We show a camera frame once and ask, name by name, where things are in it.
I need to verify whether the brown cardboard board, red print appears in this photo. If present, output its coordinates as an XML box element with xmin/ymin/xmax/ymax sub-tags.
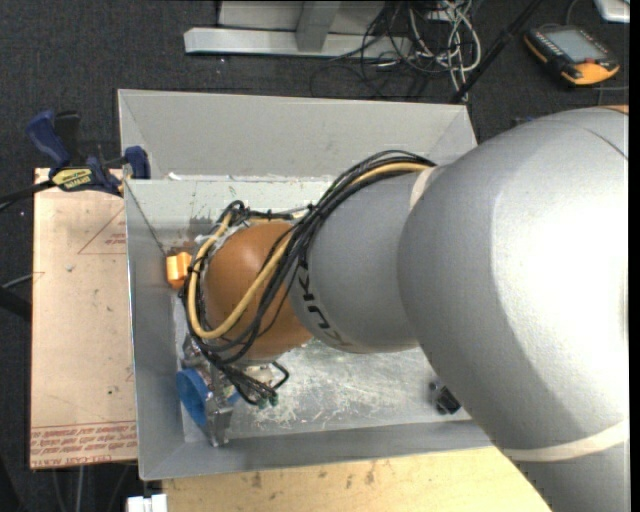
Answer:
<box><xmin>29</xmin><ymin>167</ymin><xmax>139</xmax><ymax>471</ymax></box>

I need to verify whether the blue cup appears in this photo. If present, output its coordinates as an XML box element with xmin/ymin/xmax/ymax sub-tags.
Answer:
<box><xmin>175</xmin><ymin>368</ymin><xmax>240</xmax><ymax>429</ymax></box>

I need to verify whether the grey metal bin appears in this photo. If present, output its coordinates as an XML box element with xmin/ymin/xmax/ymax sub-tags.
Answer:
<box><xmin>117</xmin><ymin>88</ymin><xmax>496</xmax><ymax>482</ymax></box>

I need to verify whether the orange plastic block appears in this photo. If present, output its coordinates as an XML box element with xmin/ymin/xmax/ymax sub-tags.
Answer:
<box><xmin>165</xmin><ymin>251</ymin><xmax>194</xmax><ymax>290</ymax></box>

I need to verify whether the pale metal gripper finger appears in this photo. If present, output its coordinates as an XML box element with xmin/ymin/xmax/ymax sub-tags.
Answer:
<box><xmin>204</xmin><ymin>397</ymin><xmax>222</xmax><ymax>448</ymax></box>
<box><xmin>219</xmin><ymin>399</ymin><xmax>236</xmax><ymax>445</ymax></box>

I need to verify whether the small black and grey object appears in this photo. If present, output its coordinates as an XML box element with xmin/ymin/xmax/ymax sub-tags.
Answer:
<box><xmin>428</xmin><ymin>379</ymin><xmax>463</xmax><ymax>416</ymax></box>

